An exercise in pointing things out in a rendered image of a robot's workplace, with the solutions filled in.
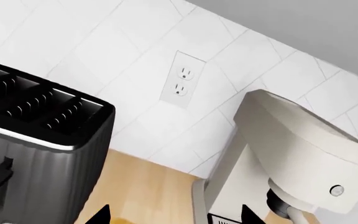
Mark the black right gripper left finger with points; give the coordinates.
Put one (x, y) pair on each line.
(102, 216)

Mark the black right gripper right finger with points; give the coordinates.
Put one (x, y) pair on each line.
(249, 215)

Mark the black four-slot toaster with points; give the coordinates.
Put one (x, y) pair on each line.
(39, 144)

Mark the white stand mixer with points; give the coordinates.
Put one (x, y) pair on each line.
(294, 154)

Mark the white wall power outlet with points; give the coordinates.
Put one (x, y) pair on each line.
(182, 80)

